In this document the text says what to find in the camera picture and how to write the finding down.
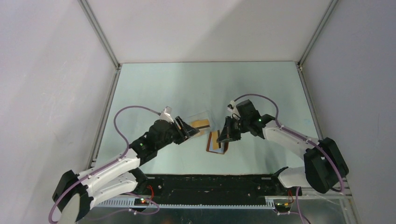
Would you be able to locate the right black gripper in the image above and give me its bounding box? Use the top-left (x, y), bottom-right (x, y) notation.
top-left (217, 116), bottom-right (249, 143)

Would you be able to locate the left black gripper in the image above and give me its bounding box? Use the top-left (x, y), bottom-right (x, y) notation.
top-left (156, 116), bottom-right (199, 150)

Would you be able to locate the gold card with black stripe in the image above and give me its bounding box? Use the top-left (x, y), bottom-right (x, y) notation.
top-left (207, 130), bottom-right (225, 154)

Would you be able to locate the brown leather card holder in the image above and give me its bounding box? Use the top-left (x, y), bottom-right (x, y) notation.
top-left (206, 130), bottom-right (229, 154)

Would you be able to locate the clear plastic card box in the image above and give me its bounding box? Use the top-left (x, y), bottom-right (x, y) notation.
top-left (185, 111), bottom-right (213, 138)

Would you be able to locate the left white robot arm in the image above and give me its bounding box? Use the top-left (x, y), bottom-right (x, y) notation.
top-left (52, 117), bottom-right (199, 221)

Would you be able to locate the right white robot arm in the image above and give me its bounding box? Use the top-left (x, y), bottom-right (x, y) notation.
top-left (217, 99), bottom-right (349, 195)

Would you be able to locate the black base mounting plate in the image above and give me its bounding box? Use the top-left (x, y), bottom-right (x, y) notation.
top-left (132, 174), bottom-right (302, 205)

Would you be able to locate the left small circuit board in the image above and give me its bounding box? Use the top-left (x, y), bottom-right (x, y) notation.
top-left (134, 198), bottom-right (150, 206)

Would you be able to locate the small circuit board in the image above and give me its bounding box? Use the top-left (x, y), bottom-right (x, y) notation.
top-left (134, 198), bottom-right (150, 206)
top-left (276, 203), bottom-right (293, 209)

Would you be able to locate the right small circuit board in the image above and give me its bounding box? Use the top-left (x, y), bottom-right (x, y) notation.
top-left (276, 203), bottom-right (293, 209)

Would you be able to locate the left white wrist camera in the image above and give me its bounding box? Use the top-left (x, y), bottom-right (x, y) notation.
top-left (159, 106), bottom-right (174, 123)

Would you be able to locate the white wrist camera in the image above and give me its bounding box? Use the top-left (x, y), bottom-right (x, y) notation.
top-left (227, 100), bottom-right (239, 116)
top-left (159, 106), bottom-right (174, 123)

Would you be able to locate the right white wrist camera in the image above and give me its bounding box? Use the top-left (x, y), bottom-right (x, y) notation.
top-left (227, 100), bottom-right (239, 116)

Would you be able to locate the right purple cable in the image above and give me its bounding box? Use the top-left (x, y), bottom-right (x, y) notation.
top-left (233, 93), bottom-right (346, 194)

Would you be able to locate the grey slotted cable duct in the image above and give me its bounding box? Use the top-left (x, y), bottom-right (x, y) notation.
top-left (96, 197), bottom-right (275, 209)

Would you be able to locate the left aluminium frame post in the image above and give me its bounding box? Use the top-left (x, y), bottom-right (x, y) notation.
top-left (78, 0), bottom-right (120, 70)

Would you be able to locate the aluminium frame post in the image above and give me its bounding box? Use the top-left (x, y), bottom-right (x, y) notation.
top-left (297, 0), bottom-right (339, 71)
top-left (78, 0), bottom-right (120, 70)

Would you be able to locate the right aluminium frame post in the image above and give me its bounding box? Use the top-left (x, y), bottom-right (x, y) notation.
top-left (297, 0), bottom-right (339, 71)

